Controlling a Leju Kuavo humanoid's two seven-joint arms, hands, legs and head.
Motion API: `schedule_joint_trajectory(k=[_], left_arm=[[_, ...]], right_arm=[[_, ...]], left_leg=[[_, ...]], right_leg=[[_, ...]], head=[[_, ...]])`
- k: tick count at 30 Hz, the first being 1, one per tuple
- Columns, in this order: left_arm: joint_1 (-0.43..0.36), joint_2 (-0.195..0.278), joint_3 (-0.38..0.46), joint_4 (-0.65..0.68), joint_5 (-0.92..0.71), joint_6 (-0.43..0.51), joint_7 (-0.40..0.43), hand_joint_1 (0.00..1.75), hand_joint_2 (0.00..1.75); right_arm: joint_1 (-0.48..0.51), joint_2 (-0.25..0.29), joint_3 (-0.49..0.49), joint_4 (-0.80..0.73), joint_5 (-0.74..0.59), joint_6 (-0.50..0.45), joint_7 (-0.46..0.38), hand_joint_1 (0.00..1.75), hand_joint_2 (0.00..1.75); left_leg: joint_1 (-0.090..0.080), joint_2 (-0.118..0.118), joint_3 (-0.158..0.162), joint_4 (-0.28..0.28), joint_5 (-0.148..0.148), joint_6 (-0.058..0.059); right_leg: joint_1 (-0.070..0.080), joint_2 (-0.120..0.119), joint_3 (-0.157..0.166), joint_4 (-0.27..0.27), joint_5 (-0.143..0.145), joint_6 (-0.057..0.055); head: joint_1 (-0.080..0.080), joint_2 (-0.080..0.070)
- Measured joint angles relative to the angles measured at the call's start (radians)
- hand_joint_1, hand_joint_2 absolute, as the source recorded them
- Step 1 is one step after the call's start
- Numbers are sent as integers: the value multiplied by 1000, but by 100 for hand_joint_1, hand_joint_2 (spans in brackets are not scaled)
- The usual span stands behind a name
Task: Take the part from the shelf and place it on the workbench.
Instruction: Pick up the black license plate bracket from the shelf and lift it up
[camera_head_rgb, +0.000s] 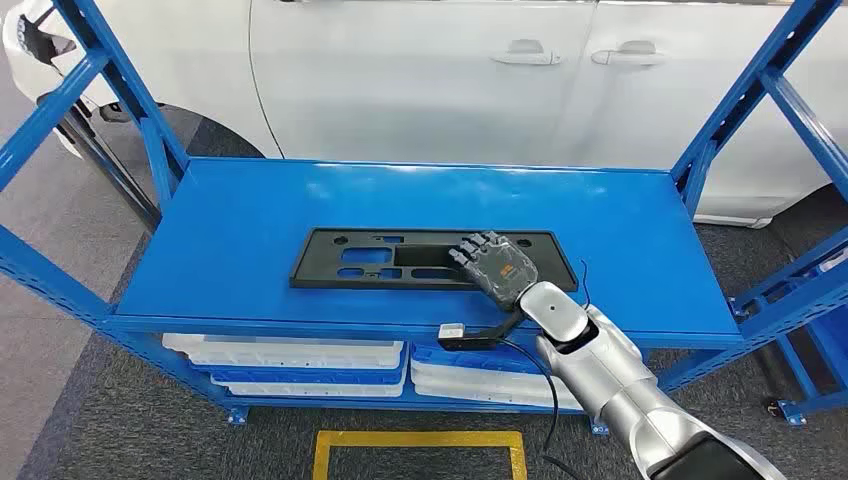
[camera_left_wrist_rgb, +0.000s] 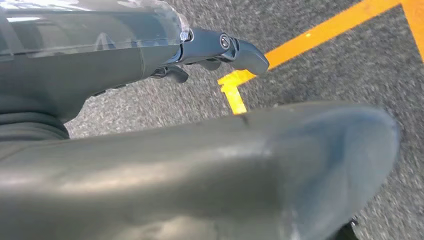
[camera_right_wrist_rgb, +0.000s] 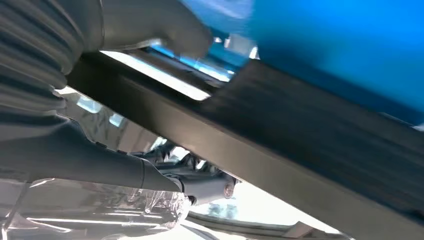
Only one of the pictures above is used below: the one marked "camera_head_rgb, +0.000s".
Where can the white car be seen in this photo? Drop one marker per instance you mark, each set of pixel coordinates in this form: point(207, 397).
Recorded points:
point(397, 79)

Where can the black plastic panel part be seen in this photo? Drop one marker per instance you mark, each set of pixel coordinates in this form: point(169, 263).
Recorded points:
point(318, 265)

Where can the large white plastic bin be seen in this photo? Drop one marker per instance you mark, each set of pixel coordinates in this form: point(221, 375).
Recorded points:
point(835, 260)

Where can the pale wrist camera with bracket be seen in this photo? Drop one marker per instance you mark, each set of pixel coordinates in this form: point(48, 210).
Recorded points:
point(477, 342)

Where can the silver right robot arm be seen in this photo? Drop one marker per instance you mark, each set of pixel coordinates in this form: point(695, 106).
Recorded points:
point(616, 378)

